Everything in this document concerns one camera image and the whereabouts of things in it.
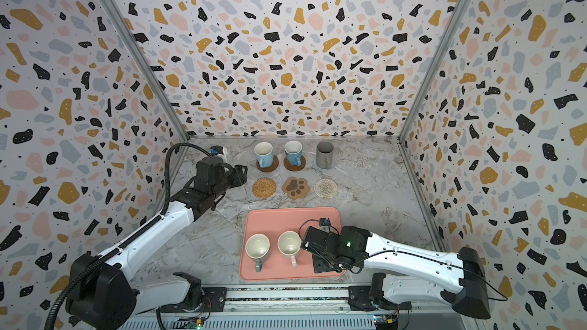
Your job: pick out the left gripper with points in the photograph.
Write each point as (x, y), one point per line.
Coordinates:
(238, 176)

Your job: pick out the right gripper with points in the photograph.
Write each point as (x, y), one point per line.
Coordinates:
(319, 269)

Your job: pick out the woven rattan coaster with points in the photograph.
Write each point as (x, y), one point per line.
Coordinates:
(264, 188)

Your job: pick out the brown wooden coaster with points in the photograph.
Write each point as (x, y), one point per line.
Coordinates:
(269, 169)
(295, 168)

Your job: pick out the pink handled cream mug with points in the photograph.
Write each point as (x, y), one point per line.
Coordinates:
(289, 244)

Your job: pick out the cork paw coaster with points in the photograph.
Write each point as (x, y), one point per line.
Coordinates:
(296, 188)

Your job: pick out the light blue patterned mug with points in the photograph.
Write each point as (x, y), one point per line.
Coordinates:
(294, 150)

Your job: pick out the multicolour woven coaster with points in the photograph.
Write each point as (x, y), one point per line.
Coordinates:
(326, 189)

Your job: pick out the teal handled cream mug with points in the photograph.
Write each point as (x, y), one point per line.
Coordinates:
(257, 248)

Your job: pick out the grey mug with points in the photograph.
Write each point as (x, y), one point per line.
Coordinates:
(324, 155)

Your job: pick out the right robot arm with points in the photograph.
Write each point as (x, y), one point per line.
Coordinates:
(402, 274)

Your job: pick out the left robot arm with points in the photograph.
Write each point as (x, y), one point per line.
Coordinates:
(100, 292)

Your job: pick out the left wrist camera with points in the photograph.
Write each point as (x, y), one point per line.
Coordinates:
(220, 152)

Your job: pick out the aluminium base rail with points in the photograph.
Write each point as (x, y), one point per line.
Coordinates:
(308, 306)

